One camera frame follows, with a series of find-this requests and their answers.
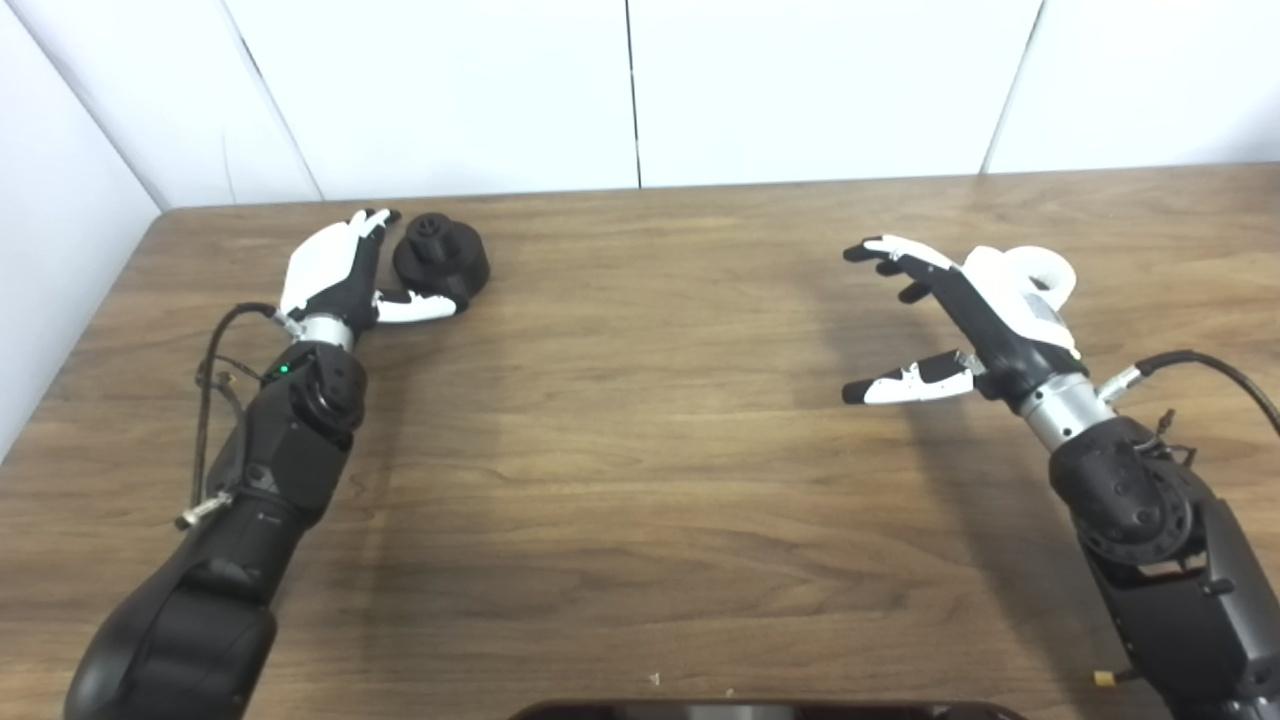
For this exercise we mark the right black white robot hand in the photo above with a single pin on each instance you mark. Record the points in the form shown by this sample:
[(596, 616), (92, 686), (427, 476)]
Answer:
[(1005, 315)]

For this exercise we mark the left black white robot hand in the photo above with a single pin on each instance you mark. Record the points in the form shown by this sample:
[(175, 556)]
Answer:
[(320, 265)]

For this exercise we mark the round black plastic part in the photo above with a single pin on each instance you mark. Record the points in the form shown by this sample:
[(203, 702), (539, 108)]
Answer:
[(450, 262)]

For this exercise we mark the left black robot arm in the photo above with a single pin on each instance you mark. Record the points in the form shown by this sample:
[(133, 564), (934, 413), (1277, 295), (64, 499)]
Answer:
[(280, 450)]

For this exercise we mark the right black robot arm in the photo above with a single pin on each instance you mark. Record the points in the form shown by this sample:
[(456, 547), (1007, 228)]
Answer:
[(1160, 600)]

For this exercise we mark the black robot chest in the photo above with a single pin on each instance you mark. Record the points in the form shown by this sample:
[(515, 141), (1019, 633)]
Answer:
[(760, 712)]

